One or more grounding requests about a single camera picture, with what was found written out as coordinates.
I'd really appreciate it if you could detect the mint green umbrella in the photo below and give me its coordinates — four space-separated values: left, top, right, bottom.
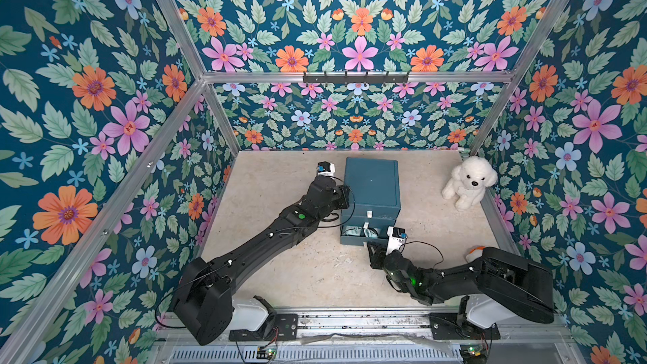
362 227 380 239

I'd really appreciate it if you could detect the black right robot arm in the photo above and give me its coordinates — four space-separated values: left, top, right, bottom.
367 243 554 324

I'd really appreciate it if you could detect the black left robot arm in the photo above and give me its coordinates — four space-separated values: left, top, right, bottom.
170 175 350 345

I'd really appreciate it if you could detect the teal drawer cabinet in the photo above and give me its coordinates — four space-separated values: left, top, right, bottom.
340 158 401 246

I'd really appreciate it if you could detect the white plush dog toy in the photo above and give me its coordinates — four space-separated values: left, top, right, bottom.
441 156 498 211

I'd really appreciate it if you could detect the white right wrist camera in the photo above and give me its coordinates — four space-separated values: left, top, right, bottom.
386 227 407 255

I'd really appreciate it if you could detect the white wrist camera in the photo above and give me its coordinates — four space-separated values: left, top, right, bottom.
316 161 336 177
386 227 407 255

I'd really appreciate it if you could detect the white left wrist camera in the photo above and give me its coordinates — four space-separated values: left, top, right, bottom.
316 161 336 177

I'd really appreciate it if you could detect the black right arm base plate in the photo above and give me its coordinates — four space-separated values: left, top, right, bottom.
428 313 500 341

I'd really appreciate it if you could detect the aluminium front rail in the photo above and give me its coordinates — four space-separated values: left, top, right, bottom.
147 308 586 363

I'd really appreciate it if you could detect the black wall hook rail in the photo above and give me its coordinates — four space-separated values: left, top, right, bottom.
302 72 409 85

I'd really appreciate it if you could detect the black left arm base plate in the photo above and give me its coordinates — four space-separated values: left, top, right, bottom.
228 313 299 342

